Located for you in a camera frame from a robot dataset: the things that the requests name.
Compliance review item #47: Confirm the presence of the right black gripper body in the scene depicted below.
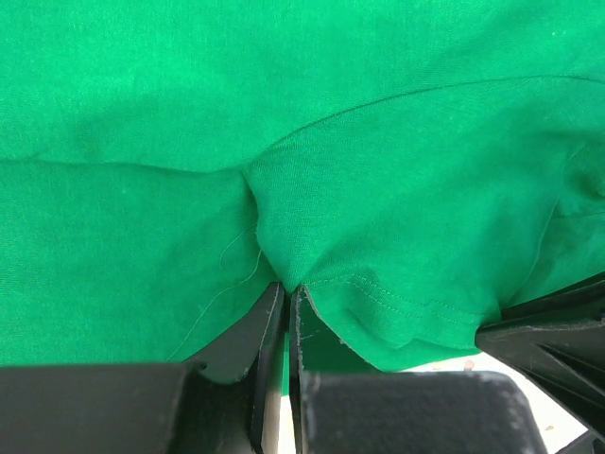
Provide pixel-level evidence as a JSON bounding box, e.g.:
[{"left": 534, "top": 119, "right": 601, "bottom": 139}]
[{"left": 475, "top": 272, "right": 604, "bottom": 453}]

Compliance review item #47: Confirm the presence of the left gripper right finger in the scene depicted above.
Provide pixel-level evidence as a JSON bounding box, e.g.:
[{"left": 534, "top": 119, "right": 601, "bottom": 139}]
[{"left": 289, "top": 287, "right": 539, "bottom": 453}]

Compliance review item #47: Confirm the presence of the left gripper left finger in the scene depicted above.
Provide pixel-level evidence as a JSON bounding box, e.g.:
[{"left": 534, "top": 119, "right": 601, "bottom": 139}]
[{"left": 1, "top": 283, "right": 285, "bottom": 453}]

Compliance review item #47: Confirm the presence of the green t-shirt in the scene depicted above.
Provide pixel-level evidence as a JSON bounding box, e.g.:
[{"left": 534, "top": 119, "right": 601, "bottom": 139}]
[{"left": 1, "top": 1, "right": 604, "bottom": 371}]

